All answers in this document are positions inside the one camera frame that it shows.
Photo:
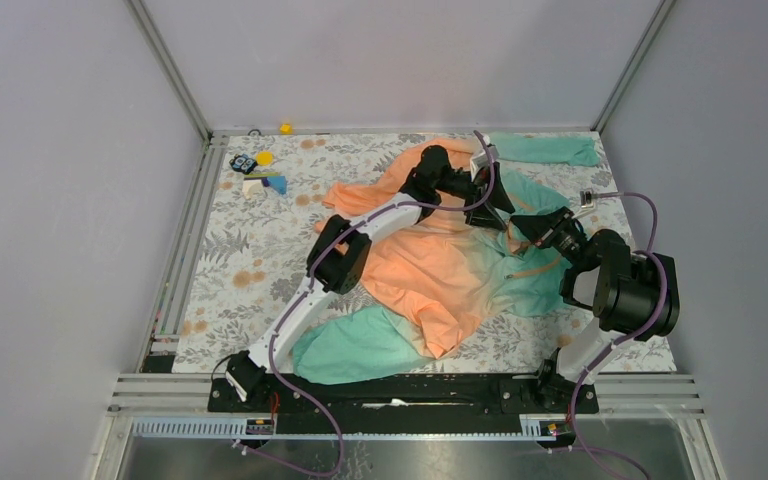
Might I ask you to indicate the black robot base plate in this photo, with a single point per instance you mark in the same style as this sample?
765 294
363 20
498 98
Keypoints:
491 392

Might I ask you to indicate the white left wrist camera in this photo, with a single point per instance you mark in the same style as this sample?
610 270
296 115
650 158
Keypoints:
482 158

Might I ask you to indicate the floral patterned table cloth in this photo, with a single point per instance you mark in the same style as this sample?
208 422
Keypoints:
253 256

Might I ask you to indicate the blue triangular block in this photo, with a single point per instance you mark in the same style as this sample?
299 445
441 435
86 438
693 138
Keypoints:
278 184

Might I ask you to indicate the white toy block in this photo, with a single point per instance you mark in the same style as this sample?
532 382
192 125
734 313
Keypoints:
252 188

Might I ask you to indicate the aluminium frame rails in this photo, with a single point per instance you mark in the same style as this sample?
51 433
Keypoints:
176 406

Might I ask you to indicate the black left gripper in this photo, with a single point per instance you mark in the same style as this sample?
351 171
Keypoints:
485 215

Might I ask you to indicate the orange and teal jacket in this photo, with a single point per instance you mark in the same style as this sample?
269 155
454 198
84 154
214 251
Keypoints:
434 287

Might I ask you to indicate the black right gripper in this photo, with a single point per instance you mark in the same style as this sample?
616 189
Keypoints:
543 229

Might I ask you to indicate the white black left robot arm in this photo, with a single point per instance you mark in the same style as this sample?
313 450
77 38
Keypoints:
336 262

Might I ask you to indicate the yellow round disc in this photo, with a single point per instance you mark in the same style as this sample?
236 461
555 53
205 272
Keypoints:
264 158

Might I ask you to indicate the black blue toy car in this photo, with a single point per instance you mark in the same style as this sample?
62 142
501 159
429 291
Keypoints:
243 163

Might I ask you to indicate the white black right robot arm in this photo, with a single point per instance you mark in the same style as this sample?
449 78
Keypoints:
632 296

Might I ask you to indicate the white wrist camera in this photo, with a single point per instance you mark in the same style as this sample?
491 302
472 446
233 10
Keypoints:
482 158
587 202

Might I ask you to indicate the green yellow flat stick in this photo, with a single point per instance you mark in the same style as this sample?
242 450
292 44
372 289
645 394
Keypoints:
261 176

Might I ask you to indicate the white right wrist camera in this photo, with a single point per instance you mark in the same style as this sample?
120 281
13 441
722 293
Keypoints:
587 202

